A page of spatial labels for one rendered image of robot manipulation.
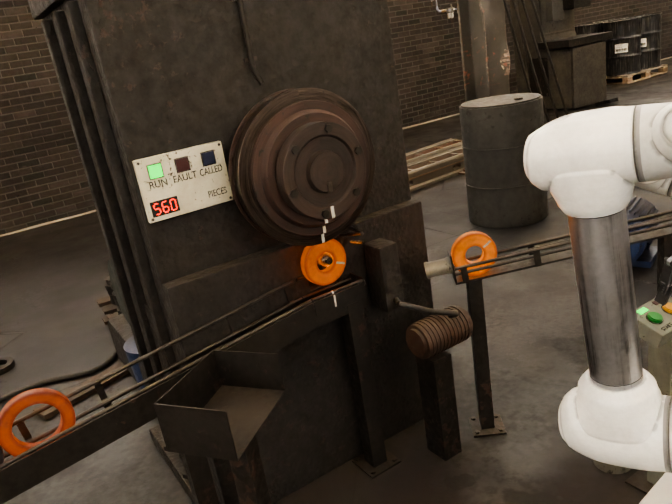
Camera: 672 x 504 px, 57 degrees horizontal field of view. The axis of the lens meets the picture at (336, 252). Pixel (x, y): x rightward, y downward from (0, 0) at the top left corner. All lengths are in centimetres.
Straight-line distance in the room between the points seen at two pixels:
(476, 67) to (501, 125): 187
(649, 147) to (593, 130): 9
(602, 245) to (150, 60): 125
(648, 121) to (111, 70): 130
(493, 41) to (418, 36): 416
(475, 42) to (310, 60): 426
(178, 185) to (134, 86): 29
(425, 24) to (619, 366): 909
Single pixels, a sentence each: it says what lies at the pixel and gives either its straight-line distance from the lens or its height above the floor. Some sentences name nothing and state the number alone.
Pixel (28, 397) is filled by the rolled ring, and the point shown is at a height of 74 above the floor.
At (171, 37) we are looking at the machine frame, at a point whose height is 154.
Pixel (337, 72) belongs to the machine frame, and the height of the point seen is 136.
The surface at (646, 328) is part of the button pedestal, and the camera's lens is 190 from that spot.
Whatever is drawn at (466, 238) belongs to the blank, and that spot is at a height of 77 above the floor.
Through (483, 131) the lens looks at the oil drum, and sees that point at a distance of 445.
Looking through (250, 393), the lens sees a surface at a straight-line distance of 172.
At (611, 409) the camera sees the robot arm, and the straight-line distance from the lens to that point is 137.
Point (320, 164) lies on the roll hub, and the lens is 176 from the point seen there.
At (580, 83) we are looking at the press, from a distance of 958.
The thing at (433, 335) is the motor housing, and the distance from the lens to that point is 207.
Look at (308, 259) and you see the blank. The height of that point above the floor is 84.
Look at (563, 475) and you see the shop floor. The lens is 229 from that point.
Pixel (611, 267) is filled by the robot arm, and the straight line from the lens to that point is 124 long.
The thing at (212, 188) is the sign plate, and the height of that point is 111.
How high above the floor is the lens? 146
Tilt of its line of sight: 19 degrees down
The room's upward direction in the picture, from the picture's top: 10 degrees counter-clockwise
